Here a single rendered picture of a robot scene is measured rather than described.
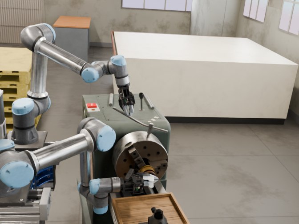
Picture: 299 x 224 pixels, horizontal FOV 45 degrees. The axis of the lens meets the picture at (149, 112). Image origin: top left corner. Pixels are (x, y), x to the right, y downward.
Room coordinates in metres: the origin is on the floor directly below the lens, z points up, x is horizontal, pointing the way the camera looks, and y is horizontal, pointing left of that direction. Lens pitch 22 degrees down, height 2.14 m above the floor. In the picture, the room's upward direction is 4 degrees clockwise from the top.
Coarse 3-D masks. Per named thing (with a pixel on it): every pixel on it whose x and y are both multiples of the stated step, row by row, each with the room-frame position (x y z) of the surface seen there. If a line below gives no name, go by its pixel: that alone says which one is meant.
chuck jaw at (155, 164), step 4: (148, 160) 1.84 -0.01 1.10; (156, 160) 1.84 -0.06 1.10; (160, 160) 1.84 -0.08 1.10; (164, 160) 1.84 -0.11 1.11; (148, 164) 1.82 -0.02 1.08; (152, 164) 1.79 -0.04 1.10; (156, 164) 1.80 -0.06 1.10; (160, 164) 1.80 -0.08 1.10; (164, 164) 1.82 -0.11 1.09; (156, 168) 1.76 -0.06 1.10; (160, 168) 1.79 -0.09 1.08; (164, 168) 1.82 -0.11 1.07; (156, 172) 1.76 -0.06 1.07
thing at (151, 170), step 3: (147, 165) 1.74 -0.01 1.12; (141, 168) 1.73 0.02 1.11; (144, 168) 1.72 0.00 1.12; (147, 168) 1.71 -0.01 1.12; (150, 168) 1.72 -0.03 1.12; (153, 168) 1.75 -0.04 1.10; (141, 171) 1.71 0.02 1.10; (144, 171) 1.70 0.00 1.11; (147, 171) 1.70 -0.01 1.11; (150, 171) 1.70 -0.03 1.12; (153, 171) 1.71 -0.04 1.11; (153, 174) 1.69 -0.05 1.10
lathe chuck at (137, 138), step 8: (136, 136) 1.86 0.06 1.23; (144, 136) 1.87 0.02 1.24; (152, 136) 1.91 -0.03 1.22; (120, 144) 1.85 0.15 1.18; (136, 144) 1.80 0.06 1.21; (144, 144) 1.82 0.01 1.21; (152, 144) 1.83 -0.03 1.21; (160, 144) 1.85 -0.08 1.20; (120, 152) 1.79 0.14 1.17; (128, 152) 1.79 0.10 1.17; (144, 152) 1.82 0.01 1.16; (152, 152) 1.83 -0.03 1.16; (160, 152) 1.85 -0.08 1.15; (120, 160) 1.78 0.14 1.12; (128, 160) 1.79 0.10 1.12; (152, 160) 1.83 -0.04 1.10; (120, 168) 1.78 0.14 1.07; (128, 168) 1.79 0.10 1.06; (120, 176) 1.78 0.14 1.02; (160, 176) 1.85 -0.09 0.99
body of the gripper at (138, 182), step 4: (132, 176) 1.63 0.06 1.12; (136, 176) 1.64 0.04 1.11; (124, 180) 1.62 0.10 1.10; (128, 180) 1.62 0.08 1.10; (132, 180) 1.61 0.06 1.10; (136, 180) 1.60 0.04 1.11; (140, 180) 1.60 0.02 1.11; (124, 184) 1.58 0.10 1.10; (128, 184) 1.58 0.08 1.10; (132, 184) 1.59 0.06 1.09; (136, 184) 1.58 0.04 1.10; (140, 184) 1.59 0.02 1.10; (124, 188) 1.56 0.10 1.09; (128, 188) 1.57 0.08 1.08; (132, 188) 1.57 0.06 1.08; (136, 188) 1.59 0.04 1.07; (140, 188) 1.60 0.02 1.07; (140, 192) 1.59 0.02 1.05
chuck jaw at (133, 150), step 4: (128, 144) 1.81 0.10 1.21; (132, 144) 1.80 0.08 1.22; (128, 148) 1.79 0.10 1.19; (132, 148) 1.78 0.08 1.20; (132, 152) 1.76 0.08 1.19; (136, 152) 1.76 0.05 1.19; (132, 156) 1.76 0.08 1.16; (136, 156) 1.76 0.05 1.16; (140, 156) 1.77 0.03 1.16; (136, 160) 1.74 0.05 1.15; (140, 160) 1.75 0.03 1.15; (140, 164) 1.73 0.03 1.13; (144, 164) 1.74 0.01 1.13; (140, 168) 1.73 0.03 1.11
